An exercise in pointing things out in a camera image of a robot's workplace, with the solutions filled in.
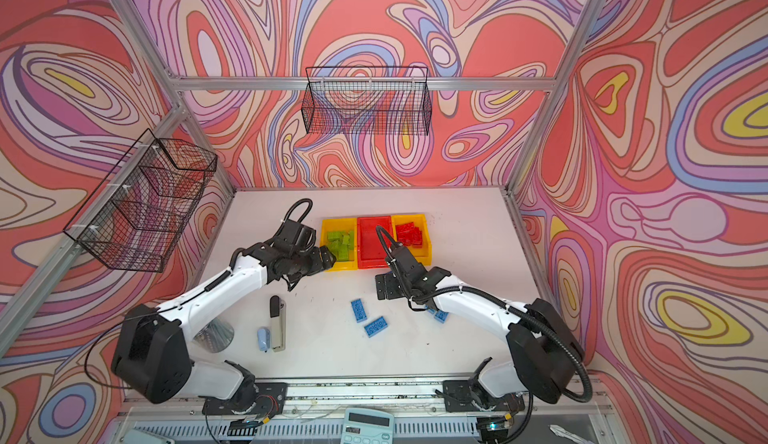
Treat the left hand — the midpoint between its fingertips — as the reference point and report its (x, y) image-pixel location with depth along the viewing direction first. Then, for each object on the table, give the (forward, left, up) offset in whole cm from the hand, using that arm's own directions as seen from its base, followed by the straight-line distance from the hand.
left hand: (327, 263), depth 86 cm
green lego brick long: (+15, 0, -8) cm, 17 cm away
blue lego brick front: (-15, -14, -10) cm, 23 cm away
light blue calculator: (-38, -13, -8) cm, 41 cm away
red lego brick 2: (+14, -28, -7) cm, 32 cm away
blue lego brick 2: (-12, -33, -10) cm, 37 cm away
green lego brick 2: (+13, -4, -6) cm, 15 cm away
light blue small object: (-18, +17, -9) cm, 27 cm away
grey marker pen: (-15, +13, -8) cm, 21 cm away
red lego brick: (+15, -23, -6) cm, 29 cm away
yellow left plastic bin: (+19, +2, -6) cm, 20 cm away
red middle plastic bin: (+11, -12, -10) cm, 19 cm away
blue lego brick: (-10, -9, -11) cm, 18 cm away
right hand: (-6, -20, -5) cm, 21 cm away
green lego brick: (+9, -2, -9) cm, 13 cm away
